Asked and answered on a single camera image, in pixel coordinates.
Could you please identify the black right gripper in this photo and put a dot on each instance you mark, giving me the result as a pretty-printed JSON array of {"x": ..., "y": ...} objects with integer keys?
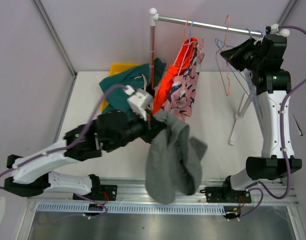
[{"x": 235, "y": 55}]

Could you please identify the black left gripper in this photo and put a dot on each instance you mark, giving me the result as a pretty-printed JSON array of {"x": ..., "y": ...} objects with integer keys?
[{"x": 152, "y": 128}]

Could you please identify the grey shorts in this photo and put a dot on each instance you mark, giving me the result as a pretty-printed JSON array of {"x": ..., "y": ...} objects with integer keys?
[{"x": 174, "y": 157}]

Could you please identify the pink patterned shorts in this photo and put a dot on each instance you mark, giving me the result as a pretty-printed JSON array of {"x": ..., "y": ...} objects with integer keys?
[{"x": 181, "y": 98}]

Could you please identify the black shorts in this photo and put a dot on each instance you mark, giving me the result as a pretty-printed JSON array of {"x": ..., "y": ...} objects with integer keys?
[{"x": 152, "y": 92}]

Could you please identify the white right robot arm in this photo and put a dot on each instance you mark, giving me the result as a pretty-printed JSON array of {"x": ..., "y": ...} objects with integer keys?
[{"x": 264, "y": 58}]

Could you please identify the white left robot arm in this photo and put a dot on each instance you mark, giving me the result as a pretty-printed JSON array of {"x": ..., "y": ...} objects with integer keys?
[{"x": 33, "y": 175}]

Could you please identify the orange shorts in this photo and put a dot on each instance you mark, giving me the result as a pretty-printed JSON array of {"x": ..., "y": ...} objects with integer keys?
[{"x": 167, "y": 82}]

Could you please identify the yellow plastic tray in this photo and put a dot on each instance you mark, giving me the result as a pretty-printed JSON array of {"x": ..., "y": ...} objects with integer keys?
[{"x": 115, "y": 69}]

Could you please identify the silver clothes rack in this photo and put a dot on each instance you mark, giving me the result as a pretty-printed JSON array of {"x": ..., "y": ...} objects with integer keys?
[{"x": 153, "y": 50}]

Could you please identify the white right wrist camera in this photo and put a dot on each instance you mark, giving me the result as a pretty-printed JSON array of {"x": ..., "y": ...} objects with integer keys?
[{"x": 270, "y": 29}]

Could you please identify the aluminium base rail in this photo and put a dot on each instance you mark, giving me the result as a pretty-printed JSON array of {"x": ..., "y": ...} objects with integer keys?
[{"x": 137, "y": 191}]

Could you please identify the grey slotted cable duct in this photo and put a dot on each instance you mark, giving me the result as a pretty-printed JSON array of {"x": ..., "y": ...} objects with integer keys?
[{"x": 130, "y": 208}]

